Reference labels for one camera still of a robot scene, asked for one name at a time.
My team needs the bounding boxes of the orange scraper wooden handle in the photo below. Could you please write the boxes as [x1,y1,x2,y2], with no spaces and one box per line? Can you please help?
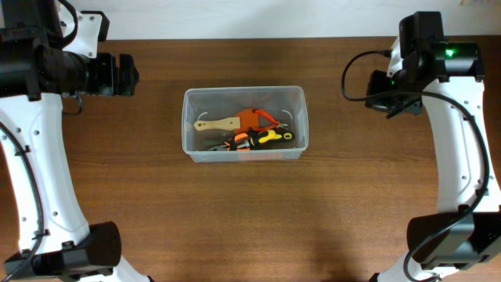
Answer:
[194,109,259,134]

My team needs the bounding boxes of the yellow black screwdriver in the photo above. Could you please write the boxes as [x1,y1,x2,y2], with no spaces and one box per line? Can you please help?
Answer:
[234,129,295,150]

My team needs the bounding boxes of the red handled wire cutters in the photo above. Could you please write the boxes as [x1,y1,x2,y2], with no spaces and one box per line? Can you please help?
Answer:
[251,109,289,132]

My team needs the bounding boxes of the clear plastic container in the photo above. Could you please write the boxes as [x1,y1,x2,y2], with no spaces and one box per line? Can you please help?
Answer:
[182,85,309,162]

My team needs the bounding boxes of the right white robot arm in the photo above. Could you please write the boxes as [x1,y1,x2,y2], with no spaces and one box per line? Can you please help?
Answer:
[366,12,500,281]

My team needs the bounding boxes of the orange black needle-nose pliers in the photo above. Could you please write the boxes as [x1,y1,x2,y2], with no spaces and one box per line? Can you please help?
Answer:
[208,133,249,151]

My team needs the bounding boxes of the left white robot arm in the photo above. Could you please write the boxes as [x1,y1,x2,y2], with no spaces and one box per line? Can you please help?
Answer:
[1,0,146,281]

